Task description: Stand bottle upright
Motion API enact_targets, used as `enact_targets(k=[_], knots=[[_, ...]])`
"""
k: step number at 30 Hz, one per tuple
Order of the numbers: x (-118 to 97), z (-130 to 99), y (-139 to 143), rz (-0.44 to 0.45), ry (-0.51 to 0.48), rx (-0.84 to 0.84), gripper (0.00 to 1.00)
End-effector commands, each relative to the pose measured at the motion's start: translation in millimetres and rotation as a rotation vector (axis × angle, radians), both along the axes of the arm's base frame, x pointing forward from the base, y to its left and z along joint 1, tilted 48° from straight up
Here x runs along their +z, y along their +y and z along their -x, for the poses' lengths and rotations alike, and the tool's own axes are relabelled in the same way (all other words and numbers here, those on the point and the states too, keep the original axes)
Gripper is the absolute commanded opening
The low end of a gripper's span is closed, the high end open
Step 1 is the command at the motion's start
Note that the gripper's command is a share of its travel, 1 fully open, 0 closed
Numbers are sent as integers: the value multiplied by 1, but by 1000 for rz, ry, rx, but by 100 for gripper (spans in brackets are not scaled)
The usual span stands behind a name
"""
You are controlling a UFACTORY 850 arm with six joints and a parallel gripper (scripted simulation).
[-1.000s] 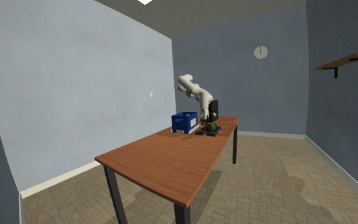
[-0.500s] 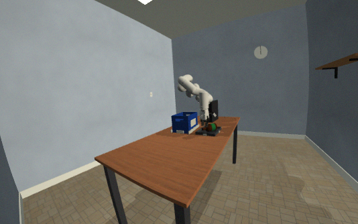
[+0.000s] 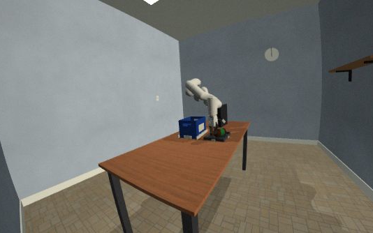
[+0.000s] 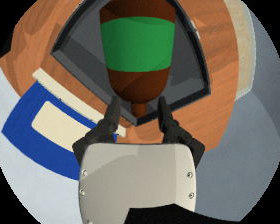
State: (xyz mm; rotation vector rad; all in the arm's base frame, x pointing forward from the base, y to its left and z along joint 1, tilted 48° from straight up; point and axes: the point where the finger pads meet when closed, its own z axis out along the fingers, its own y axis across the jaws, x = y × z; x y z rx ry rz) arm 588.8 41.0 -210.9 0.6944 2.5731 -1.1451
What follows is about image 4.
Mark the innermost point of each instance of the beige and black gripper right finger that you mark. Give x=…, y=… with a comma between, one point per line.
x=173, y=133

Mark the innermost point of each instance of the blue plastic crate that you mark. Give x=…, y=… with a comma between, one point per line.
x=44, y=128

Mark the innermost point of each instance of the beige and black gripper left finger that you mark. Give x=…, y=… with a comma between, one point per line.
x=103, y=132

